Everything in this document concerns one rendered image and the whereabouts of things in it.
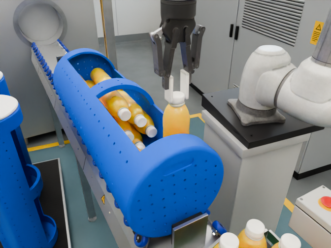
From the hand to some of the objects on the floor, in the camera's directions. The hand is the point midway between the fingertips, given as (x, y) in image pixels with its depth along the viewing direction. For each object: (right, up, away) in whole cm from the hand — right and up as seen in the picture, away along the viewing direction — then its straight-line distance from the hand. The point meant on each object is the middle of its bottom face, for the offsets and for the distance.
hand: (176, 86), depth 70 cm
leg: (-102, -30, +204) cm, 230 cm away
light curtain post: (-40, -45, +180) cm, 190 cm away
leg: (-54, -76, +131) cm, 160 cm away
